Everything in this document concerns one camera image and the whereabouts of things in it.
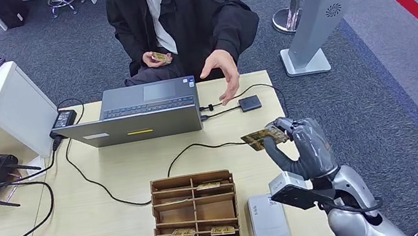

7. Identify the black square usb hub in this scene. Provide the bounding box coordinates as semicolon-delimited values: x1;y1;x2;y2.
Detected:
238;94;264;114

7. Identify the person's left hand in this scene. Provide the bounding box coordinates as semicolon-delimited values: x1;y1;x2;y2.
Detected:
196;47;245;109

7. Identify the black card reader cable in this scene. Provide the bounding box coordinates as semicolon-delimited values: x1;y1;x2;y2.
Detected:
155;79;297;179

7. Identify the black cabinet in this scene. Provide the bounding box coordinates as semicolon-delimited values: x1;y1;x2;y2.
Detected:
0;0;32;31

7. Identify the white desk shelf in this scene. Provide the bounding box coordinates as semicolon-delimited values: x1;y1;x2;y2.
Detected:
0;54;69;185

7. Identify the person's right hand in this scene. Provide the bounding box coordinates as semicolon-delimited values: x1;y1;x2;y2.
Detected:
141;48;174;70

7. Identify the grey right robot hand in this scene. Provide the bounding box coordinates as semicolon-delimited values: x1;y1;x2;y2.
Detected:
260;109;340;187

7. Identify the black laptop charger cable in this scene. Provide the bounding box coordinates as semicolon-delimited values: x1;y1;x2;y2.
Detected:
56;88;153;218

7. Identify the grey laptop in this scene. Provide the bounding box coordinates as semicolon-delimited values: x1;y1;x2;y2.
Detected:
47;74;204;155

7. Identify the black mains cable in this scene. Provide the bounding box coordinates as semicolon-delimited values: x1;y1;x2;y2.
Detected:
0;131;80;236

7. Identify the wooden card organizer box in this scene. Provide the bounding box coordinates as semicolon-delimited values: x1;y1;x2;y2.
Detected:
144;168;244;236

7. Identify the person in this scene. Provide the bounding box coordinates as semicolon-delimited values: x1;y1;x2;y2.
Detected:
105;0;272;122

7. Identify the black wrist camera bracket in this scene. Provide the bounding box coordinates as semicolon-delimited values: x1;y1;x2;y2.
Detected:
272;177;339;215

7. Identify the black laptop power adapter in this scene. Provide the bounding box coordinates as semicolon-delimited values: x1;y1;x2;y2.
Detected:
50;108;79;131

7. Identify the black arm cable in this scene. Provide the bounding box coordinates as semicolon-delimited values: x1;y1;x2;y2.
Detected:
318;186;384;220

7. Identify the white card reader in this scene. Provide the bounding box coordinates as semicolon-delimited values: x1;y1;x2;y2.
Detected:
245;190;292;236

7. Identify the gold patterned card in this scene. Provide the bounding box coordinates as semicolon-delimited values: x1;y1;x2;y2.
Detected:
168;226;197;236
209;223;237;236
239;122;292;155
151;49;172;66
196;181;222;192
160;196;191;207

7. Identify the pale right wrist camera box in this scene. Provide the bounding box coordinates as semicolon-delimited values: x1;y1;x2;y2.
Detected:
267;168;311;201

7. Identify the black usb hub cable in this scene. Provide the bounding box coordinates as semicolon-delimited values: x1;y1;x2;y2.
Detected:
199;105;244;121

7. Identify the silver kiosk stand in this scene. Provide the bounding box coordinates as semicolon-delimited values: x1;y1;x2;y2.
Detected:
272;0;378;79

